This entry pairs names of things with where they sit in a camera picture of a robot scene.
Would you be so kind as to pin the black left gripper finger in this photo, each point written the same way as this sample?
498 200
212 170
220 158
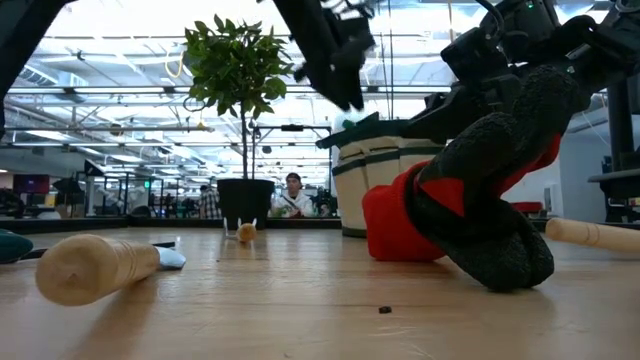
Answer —
330 82
352 80

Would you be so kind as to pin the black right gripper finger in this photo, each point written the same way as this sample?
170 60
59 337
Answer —
450 117

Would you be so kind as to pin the red black garden glove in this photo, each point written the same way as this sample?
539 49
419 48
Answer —
480 200

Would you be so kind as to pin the beige green gardening bag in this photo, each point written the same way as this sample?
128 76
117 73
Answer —
370 175

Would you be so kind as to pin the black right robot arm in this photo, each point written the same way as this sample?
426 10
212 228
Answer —
600 45

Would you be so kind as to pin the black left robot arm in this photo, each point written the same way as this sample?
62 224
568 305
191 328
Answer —
20 40

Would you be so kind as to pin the potted green plant black pot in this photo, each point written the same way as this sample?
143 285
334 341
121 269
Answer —
235 65

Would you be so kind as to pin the red box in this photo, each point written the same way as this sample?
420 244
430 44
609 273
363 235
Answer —
527 207

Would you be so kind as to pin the person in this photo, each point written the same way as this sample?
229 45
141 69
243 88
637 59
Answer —
293 200
210 202

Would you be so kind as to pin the small black speck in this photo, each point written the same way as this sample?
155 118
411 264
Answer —
385 310

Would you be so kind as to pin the distant black metal frame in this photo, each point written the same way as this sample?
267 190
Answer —
292 128

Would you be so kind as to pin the dark wall screen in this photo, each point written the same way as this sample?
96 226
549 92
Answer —
31 183

